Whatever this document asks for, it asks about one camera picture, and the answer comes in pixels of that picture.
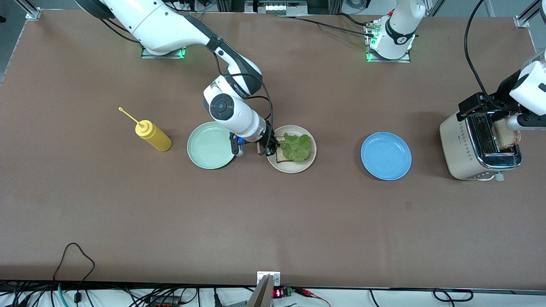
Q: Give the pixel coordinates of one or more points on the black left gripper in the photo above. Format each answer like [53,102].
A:
[504,92]

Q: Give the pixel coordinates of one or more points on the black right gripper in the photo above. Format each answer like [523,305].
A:
[268,138]

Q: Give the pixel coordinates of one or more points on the brown bread slice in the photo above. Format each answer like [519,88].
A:
[282,157]
[506,140]

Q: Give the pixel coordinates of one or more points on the green lettuce leaf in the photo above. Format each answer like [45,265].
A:
[298,147]

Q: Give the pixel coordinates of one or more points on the yellow mustard squeeze bottle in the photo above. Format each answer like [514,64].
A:
[157,138]

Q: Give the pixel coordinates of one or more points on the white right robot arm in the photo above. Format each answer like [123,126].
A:
[158,25]

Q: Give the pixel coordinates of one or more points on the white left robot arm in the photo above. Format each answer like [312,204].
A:
[401,17]

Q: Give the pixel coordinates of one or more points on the beige plate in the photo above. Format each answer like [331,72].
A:
[291,168]

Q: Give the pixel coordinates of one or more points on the pale green plate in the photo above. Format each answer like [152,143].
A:
[209,147]

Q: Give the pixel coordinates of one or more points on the blue plate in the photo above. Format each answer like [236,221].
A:
[386,156]

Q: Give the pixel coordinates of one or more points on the cream and chrome toaster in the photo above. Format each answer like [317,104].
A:
[456,149]

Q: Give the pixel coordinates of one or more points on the lit control box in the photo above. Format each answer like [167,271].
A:
[275,7]

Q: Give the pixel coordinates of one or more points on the red display circuit board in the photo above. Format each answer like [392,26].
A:
[278,293]

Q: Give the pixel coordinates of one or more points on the aluminium frame corner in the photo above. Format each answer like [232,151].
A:
[32,13]
[522,21]

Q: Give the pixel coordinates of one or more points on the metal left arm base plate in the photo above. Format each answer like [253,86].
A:
[384,60]

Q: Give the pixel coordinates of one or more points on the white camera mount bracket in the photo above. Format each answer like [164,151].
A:
[275,277]

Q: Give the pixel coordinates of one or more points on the grey aluminium camera bar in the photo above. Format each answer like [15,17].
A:
[262,296]

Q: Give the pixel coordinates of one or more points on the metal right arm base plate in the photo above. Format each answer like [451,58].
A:
[147,56]

